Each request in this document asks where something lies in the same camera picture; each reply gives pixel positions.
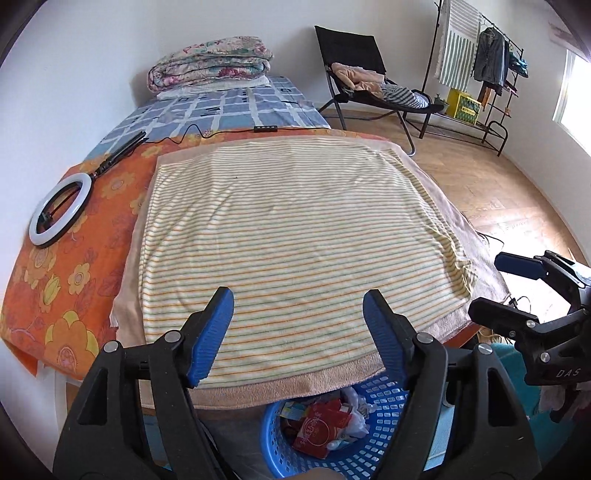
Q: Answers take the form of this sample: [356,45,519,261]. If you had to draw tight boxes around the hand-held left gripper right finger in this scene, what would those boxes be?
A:
[362,288,542,480]

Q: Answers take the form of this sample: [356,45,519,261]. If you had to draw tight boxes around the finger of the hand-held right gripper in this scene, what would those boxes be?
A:
[468,296,555,352]
[494,250,591,301]

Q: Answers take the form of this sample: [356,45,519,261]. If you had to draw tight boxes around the white tissue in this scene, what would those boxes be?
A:
[325,387,376,450]

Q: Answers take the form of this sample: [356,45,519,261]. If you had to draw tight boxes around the hanging teal garment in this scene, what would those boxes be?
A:
[508,48,532,79]

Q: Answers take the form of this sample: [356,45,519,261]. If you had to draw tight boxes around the pink cloth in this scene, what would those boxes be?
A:
[330,62,386,93]

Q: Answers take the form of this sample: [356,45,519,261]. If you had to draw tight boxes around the folded floral quilt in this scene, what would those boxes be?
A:
[147,34,274,93]

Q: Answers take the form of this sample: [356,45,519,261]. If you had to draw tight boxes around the white bed frame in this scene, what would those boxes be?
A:
[54,369,75,430]

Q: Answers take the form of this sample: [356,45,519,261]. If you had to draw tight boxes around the black cable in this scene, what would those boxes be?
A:
[145,124,257,144]

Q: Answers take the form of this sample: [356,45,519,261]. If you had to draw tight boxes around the yellow crate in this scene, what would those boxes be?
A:
[445,88,483,125]

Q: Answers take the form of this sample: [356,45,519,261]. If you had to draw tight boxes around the striped cloth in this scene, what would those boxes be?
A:
[381,83,430,109]

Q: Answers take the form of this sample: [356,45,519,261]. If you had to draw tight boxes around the striped towel blanket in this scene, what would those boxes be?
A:
[139,138,474,391]

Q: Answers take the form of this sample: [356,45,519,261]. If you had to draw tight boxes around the black folded light stand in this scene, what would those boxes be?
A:
[90,131,148,178]

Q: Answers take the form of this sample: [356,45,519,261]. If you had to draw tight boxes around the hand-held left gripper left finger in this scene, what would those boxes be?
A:
[52,286,236,480]

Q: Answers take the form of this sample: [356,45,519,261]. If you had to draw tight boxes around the window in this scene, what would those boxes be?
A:
[551,48,591,153]

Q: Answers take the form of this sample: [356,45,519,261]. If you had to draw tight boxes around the black clothes rack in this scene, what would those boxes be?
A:
[418,0,527,158]

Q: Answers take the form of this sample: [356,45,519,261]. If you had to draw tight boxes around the black folding chair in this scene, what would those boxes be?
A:
[314,25,444,155]

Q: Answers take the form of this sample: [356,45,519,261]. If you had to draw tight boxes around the white ring light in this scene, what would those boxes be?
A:
[28,172,94,249]

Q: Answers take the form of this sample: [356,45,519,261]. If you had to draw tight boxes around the beige towel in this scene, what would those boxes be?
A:
[111,134,511,411]

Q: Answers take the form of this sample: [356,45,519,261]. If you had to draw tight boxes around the blue plaid bed sheet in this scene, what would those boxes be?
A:
[85,75,331,160]

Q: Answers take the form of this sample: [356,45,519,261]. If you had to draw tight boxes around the hanging green striped towel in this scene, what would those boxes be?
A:
[436,0,483,90]

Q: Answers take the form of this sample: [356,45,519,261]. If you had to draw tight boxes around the hanging dark jacket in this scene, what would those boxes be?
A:
[472,28,511,95]

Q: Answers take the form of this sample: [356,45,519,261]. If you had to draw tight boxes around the person's teal clothing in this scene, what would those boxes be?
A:
[489,342,591,462]

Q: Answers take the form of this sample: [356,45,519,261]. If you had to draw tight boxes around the blue plastic basket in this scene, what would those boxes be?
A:
[262,371,416,479]

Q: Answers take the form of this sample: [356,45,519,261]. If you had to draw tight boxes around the red tissue pack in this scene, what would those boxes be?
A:
[293,399,356,457]

